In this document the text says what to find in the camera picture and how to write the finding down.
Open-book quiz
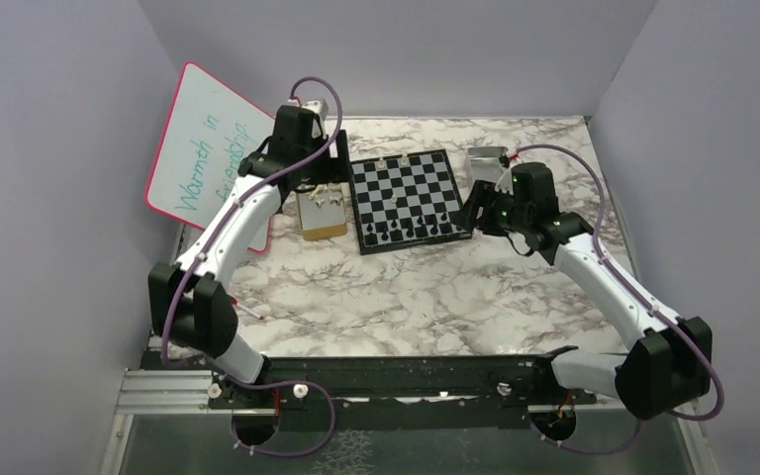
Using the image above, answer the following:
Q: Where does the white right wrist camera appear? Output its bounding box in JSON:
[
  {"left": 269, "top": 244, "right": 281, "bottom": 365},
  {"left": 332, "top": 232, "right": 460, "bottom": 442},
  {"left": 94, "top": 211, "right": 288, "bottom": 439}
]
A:
[{"left": 496, "top": 152, "right": 519, "bottom": 192}]

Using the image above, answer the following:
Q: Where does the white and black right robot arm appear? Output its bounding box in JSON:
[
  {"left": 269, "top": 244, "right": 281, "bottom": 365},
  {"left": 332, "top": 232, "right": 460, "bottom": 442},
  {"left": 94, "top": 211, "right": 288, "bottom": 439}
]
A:
[{"left": 452, "top": 162, "right": 713, "bottom": 421}]

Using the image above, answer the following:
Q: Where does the silver metal tin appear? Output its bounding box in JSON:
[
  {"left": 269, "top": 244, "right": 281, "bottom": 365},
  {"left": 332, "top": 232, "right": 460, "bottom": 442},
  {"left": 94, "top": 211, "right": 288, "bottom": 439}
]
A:
[{"left": 465, "top": 145, "right": 508, "bottom": 190}]

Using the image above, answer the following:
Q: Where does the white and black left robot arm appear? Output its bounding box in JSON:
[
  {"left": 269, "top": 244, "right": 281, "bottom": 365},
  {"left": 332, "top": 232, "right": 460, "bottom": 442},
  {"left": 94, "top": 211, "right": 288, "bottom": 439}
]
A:
[{"left": 147, "top": 99, "right": 346, "bottom": 407}]

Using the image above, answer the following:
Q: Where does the red capped marker pen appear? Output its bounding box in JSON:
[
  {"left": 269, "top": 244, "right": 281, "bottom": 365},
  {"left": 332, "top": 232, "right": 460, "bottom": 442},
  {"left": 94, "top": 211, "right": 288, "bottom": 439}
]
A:
[{"left": 232, "top": 298, "right": 265, "bottom": 321}]

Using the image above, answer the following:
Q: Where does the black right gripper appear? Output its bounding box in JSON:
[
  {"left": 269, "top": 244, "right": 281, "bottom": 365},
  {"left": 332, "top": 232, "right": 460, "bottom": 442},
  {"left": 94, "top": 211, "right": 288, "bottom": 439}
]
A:
[{"left": 449, "top": 179, "right": 529, "bottom": 238}]

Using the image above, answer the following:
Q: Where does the aluminium extrusion rail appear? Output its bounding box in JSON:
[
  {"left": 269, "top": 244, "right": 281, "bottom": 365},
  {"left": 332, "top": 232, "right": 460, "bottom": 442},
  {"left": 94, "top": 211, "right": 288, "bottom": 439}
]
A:
[{"left": 115, "top": 370, "right": 225, "bottom": 416}]

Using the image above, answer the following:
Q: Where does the black and white chessboard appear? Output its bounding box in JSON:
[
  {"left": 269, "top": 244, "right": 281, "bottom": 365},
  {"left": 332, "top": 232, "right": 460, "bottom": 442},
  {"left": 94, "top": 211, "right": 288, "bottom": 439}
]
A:
[{"left": 348, "top": 149, "right": 472, "bottom": 255}]

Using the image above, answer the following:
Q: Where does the pink framed whiteboard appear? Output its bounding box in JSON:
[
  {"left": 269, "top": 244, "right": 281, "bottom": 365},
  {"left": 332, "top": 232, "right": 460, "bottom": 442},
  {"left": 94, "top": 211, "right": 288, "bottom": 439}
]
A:
[{"left": 143, "top": 62, "right": 274, "bottom": 230}]

